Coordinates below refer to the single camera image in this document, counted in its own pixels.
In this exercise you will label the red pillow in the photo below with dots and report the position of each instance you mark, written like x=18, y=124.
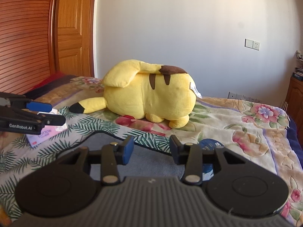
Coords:
x=51, y=82

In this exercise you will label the wall socket strip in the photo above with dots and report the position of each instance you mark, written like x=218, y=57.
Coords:
x=235, y=96

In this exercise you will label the purple and grey towel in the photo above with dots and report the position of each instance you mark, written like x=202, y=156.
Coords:
x=143, y=162

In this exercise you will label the wooden slatted headboard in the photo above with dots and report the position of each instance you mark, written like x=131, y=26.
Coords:
x=25, y=60

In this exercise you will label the clutter pile on cabinet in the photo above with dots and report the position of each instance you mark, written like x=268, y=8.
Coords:
x=298, y=73

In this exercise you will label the wooden door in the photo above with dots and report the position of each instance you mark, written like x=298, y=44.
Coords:
x=73, y=37

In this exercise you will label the yellow Pikachu plush toy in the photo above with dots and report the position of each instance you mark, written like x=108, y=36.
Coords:
x=143, y=90

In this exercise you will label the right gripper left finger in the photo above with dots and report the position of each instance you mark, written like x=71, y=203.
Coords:
x=112, y=155

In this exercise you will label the floral bed quilt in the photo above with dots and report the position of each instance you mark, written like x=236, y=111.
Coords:
x=261, y=133

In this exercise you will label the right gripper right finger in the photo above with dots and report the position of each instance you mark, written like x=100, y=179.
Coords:
x=190, y=155

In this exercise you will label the pink tissue box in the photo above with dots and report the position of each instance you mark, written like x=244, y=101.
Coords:
x=46, y=133

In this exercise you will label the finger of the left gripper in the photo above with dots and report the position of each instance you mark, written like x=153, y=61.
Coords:
x=38, y=106
x=52, y=119

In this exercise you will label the palm leaf print cloth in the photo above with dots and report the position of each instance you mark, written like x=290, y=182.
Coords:
x=19, y=159

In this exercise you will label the dark blue cup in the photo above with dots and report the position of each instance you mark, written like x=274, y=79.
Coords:
x=208, y=146

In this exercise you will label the white wall switch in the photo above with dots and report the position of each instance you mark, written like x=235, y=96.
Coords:
x=252, y=44

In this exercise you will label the wooden cabinet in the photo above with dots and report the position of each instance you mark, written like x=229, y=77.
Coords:
x=294, y=100

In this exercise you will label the dark blue blanket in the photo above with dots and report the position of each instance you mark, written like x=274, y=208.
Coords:
x=42, y=91

